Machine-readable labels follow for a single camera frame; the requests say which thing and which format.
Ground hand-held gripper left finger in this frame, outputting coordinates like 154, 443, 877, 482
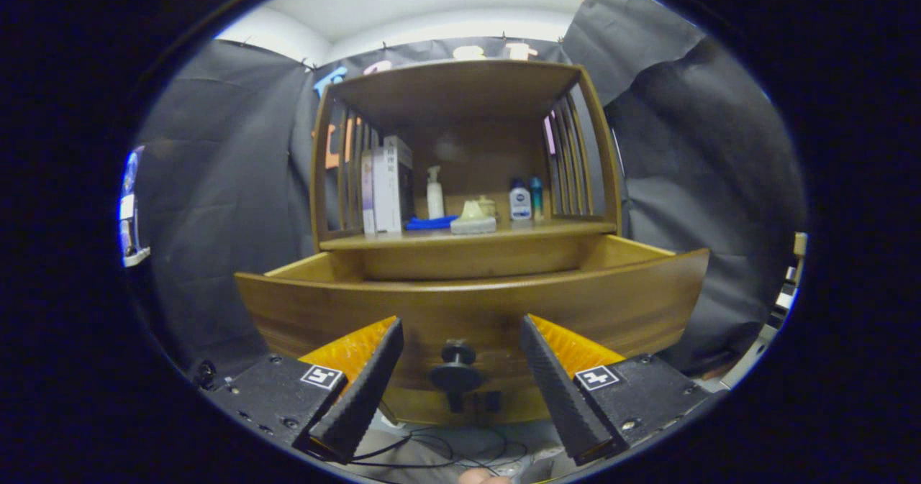
201, 316, 405, 465

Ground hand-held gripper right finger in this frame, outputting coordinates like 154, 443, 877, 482
520, 314, 717, 466

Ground white pump bottle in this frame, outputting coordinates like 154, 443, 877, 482
427, 165, 445, 219

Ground wooden countertop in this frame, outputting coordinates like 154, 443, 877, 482
319, 219, 618, 251

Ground white book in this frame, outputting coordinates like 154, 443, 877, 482
372, 136, 414, 235

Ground wooden drawer with black knob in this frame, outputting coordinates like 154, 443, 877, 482
235, 234, 710, 427

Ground wooden cabinet door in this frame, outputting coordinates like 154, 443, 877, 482
380, 391, 474, 426
473, 391, 553, 425

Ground yellow sponge scrubber white pad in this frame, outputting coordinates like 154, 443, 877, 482
450, 200, 497, 235

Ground wooden cabinet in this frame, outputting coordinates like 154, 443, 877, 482
309, 60, 624, 427

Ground thin purple book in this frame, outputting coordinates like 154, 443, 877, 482
361, 150, 376, 237

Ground black floor cables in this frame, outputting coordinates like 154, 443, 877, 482
353, 426, 533, 470

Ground computer monitor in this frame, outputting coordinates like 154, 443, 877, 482
119, 146, 145, 255

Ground black backdrop cloth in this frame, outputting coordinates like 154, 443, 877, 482
130, 0, 807, 377

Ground white lotion bottle blue cap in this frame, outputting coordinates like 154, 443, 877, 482
509, 178, 532, 222

